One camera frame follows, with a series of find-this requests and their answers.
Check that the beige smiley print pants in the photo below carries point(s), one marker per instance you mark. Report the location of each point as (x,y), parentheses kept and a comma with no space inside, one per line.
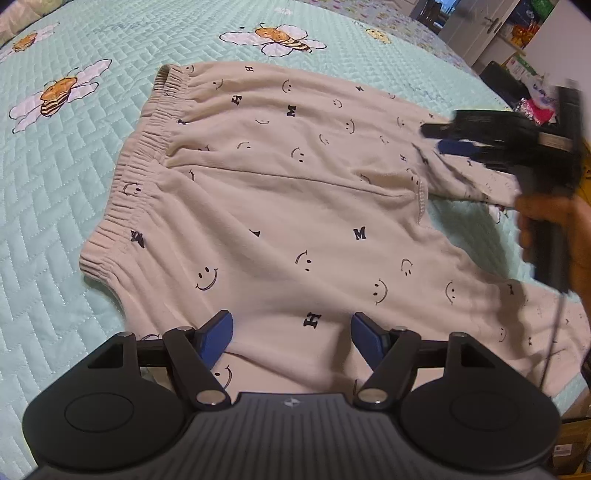
(277,207)

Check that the pink plastic bag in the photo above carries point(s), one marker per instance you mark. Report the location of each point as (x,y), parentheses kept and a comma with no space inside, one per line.
(540,104)

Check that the mint quilted bee blanket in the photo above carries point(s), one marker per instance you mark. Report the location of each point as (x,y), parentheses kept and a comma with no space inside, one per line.
(55,184)

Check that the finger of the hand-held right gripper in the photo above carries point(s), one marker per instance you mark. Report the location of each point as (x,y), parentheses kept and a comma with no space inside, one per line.
(461,147)
(441,130)

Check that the person's right hand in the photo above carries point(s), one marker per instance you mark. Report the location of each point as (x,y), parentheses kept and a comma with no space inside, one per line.
(581,240)

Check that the black chair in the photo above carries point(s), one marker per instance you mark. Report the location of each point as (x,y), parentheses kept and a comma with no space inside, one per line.
(498,83)

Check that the white door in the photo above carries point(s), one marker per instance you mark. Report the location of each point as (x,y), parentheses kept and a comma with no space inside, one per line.
(480,27)

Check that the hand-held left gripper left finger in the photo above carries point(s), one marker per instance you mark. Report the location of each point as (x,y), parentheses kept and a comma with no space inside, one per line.
(219,337)

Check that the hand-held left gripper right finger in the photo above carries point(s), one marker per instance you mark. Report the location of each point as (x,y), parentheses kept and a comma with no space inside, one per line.
(367,337)

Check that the cardboard box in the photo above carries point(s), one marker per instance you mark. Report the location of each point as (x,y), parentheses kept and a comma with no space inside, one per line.
(572,447)

